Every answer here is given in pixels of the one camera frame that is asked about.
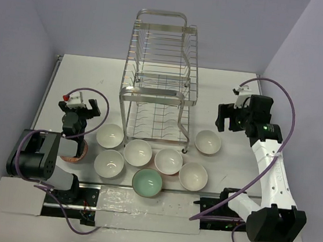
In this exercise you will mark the steel two-tier dish rack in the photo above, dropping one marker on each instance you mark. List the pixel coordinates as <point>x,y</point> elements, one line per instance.
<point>159,84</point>

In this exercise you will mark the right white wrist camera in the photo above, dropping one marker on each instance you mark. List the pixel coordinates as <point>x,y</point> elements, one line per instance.
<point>242,93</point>

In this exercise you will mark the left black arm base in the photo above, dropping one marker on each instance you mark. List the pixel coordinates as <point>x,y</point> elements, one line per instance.
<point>79,205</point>

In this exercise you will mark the white bowl beige outside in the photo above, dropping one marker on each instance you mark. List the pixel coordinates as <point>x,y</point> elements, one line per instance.
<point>207,142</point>

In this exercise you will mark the red patterned bowl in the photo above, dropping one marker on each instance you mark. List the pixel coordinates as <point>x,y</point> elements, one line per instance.
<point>76,159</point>

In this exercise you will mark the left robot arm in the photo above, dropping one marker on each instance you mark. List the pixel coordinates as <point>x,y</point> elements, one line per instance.
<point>35,154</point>

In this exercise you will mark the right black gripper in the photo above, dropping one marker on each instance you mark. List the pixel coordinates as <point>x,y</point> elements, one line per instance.
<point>227,110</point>

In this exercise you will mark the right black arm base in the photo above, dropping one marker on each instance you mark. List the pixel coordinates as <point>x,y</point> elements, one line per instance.
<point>227,218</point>

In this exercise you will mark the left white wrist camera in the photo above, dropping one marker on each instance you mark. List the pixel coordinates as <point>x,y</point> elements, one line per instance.
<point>74,100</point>

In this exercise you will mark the white bowl pink rim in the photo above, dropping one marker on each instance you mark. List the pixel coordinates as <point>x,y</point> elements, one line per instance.
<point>168,161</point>

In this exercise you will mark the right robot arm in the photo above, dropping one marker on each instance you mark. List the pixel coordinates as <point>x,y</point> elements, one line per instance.
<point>276,218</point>

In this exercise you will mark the aluminium table edge rail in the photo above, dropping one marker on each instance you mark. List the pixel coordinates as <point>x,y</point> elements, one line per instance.
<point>49,84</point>

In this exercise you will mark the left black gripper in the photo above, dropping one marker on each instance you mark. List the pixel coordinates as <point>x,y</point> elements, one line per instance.
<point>85,110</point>

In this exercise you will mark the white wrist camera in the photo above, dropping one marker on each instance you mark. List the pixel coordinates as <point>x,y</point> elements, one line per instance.
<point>74,100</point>
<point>242,93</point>

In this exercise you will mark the pale green bowl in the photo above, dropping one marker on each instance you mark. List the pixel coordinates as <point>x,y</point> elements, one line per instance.
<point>147,182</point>

